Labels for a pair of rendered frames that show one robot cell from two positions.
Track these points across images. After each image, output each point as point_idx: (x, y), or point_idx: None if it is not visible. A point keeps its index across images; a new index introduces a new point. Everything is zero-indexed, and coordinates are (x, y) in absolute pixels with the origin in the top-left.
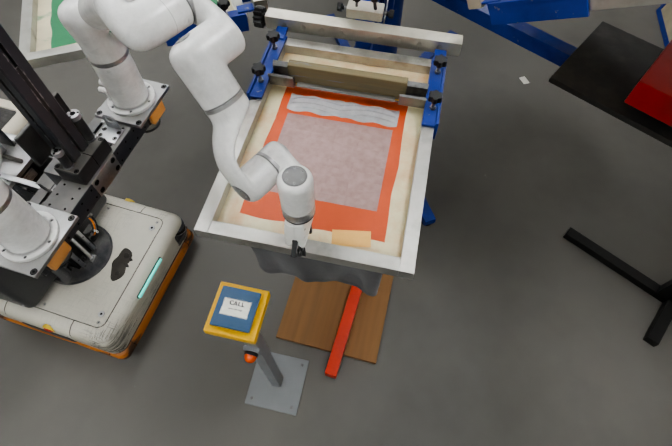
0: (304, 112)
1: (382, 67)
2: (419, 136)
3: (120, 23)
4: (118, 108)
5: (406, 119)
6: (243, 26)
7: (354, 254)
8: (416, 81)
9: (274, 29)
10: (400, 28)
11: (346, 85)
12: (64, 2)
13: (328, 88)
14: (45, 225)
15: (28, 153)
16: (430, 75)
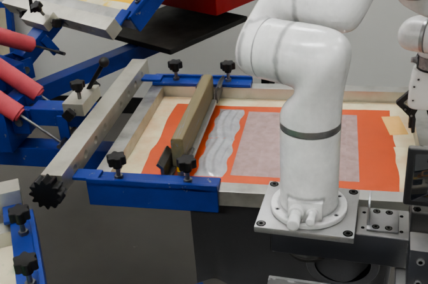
0: (228, 163)
1: (149, 120)
2: (257, 95)
3: None
4: (337, 208)
5: (232, 105)
6: (37, 232)
7: (418, 111)
8: (174, 102)
9: (106, 155)
10: (114, 86)
11: (200, 120)
12: (327, 34)
13: (199, 135)
14: None
15: None
16: (180, 82)
